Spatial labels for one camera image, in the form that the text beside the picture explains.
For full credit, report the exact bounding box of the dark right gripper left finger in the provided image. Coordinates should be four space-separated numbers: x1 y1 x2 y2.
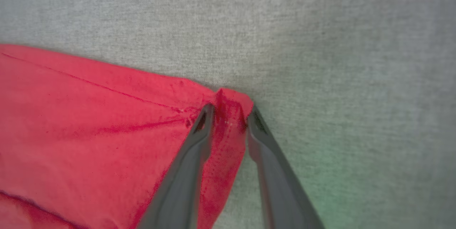
136 103 216 229

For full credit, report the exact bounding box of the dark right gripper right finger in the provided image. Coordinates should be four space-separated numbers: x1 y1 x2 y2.
245 105 325 229

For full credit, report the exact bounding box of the red and white garment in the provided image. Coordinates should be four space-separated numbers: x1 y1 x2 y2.
0 43 254 229

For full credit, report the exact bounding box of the grey fabric sofa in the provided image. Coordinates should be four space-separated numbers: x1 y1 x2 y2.
0 0 456 229

